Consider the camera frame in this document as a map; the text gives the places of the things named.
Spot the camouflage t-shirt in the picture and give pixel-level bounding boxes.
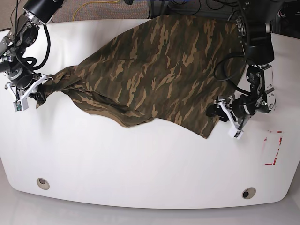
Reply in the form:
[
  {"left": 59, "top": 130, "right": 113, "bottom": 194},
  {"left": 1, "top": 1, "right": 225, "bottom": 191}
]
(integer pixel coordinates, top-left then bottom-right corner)
[{"left": 41, "top": 15, "right": 242, "bottom": 138}]

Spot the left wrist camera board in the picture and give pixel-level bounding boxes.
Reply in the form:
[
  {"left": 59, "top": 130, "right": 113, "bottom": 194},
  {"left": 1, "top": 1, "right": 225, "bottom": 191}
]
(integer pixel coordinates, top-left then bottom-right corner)
[{"left": 228, "top": 127, "right": 243, "bottom": 140}]

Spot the red tape rectangle marking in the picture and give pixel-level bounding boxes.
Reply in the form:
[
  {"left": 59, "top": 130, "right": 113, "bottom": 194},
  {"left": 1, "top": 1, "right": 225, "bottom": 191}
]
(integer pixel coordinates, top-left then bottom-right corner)
[{"left": 262, "top": 130, "right": 283, "bottom": 165}]

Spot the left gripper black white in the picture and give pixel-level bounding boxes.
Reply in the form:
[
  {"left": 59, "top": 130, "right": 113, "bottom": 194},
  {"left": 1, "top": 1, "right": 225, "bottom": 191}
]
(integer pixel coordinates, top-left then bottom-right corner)
[{"left": 206, "top": 95, "right": 255, "bottom": 131}]

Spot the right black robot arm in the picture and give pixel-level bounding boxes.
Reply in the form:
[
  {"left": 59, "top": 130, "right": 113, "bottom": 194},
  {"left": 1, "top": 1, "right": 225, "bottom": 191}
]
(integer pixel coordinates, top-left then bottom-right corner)
[{"left": 0, "top": 0, "right": 64, "bottom": 111}]

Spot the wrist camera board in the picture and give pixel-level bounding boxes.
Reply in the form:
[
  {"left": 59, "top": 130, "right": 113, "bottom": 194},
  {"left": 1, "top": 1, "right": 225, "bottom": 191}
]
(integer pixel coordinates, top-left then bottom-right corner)
[
  {"left": 228, "top": 127, "right": 243, "bottom": 140},
  {"left": 13, "top": 98, "right": 29, "bottom": 112}
]

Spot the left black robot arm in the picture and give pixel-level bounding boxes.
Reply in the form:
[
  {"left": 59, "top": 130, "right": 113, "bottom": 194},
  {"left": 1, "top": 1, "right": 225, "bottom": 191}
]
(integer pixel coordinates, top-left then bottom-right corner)
[{"left": 206, "top": 0, "right": 286, "bottom": 138}]

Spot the yellow cable on floor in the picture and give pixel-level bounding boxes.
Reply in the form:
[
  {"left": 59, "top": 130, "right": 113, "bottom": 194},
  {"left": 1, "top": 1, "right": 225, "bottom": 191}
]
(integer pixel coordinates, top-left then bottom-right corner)
[{"left": 73, "top": 0, "right": 118, "bottom": 22}]

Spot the left table cable grommet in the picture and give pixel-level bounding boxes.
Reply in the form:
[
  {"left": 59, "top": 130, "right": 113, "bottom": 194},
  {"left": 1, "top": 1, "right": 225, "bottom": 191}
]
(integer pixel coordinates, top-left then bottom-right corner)
[{"left": 37, "top": 178, "right": 50, "bottom": 190}]

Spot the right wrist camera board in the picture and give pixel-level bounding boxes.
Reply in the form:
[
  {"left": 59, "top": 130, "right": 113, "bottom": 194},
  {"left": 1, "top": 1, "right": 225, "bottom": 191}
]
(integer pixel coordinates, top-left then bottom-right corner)
[{"left": 13, "top": 98, "right": 29, "bottom": 112}]

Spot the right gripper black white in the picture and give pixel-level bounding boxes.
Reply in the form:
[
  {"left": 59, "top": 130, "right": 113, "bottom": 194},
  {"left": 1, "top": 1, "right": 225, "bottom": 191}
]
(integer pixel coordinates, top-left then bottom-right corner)
[{"left": 4, "top": 73, "right": 53, "bottom": 105}]

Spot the table cable grommet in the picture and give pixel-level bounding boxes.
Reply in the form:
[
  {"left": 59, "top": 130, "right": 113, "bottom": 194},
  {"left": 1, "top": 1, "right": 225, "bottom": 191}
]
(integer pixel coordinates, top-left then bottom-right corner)
[
  {"left": 37, "top": 178, "right": 50, "bottom": 190},
  {"left": 242, "top": 187, "right": 256, "bottom": 200}
]

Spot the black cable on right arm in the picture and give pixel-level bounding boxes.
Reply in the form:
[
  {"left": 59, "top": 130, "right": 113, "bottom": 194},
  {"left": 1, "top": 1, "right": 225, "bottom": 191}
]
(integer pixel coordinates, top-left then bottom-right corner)
[{"left": 21, "top": 23, "right": 52, "bottom": 71}]

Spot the black cable loop on table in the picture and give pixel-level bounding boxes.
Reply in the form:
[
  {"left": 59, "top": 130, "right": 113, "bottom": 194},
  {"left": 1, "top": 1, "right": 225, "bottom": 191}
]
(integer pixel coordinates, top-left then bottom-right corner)
[{"left": 214, "top": 52, "right": 253, "bottom": 97}]

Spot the right table cable grommet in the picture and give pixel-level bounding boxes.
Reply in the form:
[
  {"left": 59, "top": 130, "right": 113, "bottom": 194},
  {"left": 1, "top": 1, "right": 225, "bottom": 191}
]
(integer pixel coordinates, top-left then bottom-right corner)
[{"left": 242, "top": 187, "right": 256, "bottom": 200}]

